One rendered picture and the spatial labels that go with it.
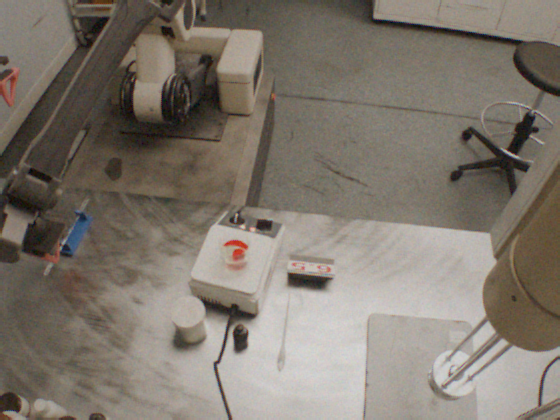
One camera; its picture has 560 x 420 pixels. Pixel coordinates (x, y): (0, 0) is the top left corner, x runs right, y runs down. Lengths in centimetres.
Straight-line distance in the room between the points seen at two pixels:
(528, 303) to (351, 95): 216
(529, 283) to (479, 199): 177
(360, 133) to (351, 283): 146
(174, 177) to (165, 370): 89
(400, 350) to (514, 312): 44
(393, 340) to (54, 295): 66
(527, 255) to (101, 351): 71
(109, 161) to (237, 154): 47
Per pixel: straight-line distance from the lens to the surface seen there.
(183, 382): 82
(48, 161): 74
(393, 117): 241
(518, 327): 44
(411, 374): 83
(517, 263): 41
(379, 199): 201
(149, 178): 160
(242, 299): 80
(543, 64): 192
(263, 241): 82
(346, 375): 82
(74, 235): 101
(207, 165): 160
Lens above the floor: 153
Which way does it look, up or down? 52 degrees down
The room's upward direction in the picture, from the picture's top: straight up
